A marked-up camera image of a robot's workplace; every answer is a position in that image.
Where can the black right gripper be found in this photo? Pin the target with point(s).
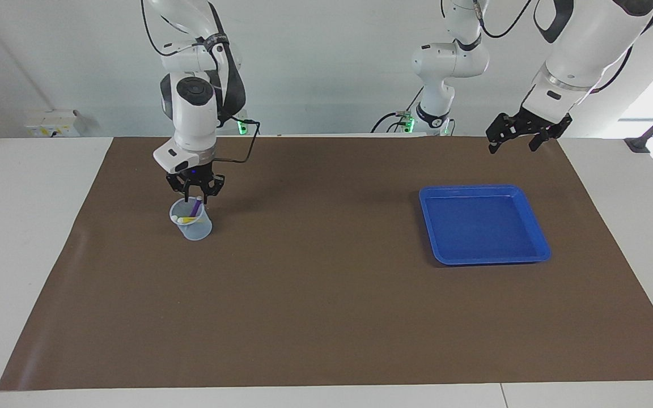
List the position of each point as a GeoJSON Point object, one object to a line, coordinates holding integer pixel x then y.
{"type": "Point", "coordinates": [199, 177]}

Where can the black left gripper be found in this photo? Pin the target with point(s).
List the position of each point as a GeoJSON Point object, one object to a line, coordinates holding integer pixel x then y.
{"type": "Point", "coordinates": [539, 123]}

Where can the purple marker pen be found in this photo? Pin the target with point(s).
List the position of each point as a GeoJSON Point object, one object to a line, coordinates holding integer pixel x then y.
{"type": "Point", "coordinates": [195, 207]}

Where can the yellow marker pen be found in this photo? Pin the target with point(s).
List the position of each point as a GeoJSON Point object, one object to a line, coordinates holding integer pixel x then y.
{"type": "Point", "coordinates": [190, 219]}

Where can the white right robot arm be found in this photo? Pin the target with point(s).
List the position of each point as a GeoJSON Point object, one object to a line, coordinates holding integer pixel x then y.
{"type": "Point", "coordinates": [193, 113]}

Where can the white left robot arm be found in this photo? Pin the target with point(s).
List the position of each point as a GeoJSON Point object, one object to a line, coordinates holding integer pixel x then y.
{"type": "Point", "coordinates": [587, 34]}

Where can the blue plastic tray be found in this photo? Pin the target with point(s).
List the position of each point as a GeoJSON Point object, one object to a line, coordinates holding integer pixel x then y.
{"type": "Point", "coordinates": [482, 226]}

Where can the clear plastic cup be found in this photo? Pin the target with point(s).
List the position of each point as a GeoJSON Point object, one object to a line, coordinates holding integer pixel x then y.
{"type": "Point", "coordinates": [197, 231]}

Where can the green lit base plug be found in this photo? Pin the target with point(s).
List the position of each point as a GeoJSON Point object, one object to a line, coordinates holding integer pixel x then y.
{"type": "Point", "coordinates": [408, 122]}
{"type": "Point", "coordinates": [241, 127]}

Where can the brown table mat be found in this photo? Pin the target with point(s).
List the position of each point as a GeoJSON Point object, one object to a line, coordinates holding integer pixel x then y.
{"type": "Point", "coordinates": [326, 294]}

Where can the white wall socket box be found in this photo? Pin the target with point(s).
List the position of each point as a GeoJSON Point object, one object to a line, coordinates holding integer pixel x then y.
{"type": "Point", "coordinates": [51, 123]}

